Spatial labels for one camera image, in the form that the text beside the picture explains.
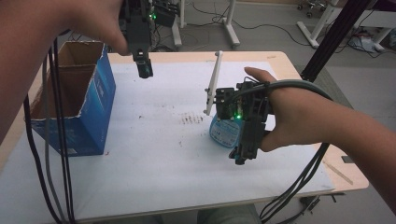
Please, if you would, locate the thin grey cable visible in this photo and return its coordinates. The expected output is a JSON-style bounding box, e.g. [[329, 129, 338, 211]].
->
[[41, 57, 68, 223]]

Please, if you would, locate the person's right hand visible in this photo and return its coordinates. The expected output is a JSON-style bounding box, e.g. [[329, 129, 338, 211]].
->
[[244, 66, 337, 153]]

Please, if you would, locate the white desk leg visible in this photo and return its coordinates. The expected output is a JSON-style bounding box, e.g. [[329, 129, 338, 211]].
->
[[222, 0, 242, 49], [171, 0, 188, 49], [296, 0, 341, 49]]

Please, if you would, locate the black cable bundle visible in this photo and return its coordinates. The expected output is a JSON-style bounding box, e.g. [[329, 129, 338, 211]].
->
[[259, 142, 331, 224]]

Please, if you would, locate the black box device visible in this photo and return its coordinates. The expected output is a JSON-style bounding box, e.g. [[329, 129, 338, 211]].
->
[[153, 3, 178, 28]]

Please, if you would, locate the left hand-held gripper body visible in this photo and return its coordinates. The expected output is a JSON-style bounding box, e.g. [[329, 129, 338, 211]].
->
[[120, 0, 156, 63]]

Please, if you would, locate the white power strip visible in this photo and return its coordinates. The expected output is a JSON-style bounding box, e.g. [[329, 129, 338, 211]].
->
[[349, 34, 379, 54]]

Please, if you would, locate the office chair caster base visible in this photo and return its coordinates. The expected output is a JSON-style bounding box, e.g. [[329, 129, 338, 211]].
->
[[296, 0, 328, 19]]

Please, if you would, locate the thick grey cable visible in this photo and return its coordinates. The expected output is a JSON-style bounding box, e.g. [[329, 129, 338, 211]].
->
[[236, 78, 334, 102]]

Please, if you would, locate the person's left hand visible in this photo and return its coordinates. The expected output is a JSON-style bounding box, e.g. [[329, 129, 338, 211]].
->
[[57, 0, 131, 57]]

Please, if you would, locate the black cable pair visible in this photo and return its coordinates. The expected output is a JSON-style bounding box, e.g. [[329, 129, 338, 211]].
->
[[49, 36, 77, 224]]

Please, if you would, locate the black floor cable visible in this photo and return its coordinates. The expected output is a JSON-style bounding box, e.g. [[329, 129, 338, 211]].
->
[[186, 1, 312, 48]]

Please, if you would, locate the blue cardboard box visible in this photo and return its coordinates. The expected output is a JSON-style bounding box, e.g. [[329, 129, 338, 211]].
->
[[24, 40, 117, 158]]

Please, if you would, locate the black stand foot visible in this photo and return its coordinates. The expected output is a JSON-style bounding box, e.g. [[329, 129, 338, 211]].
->
[[298, 192, 347, 216]]

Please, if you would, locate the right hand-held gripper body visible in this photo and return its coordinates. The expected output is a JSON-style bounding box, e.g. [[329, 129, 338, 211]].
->
[[203, 50, 276, 161]]

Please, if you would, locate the blue round container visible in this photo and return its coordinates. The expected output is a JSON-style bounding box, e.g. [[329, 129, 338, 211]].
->
[[208, 113, 245, 149]]

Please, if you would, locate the black metal stand pole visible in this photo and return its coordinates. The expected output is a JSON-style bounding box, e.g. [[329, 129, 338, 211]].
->
[[300, 0, 373, 83]]

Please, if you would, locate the thin wooden stick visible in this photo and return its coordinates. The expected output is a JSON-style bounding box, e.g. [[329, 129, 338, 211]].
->
[[321, 160, 355, 187]]

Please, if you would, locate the white table mat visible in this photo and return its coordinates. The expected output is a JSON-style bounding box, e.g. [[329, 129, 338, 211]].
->
[[0, 60, 335, 223]]

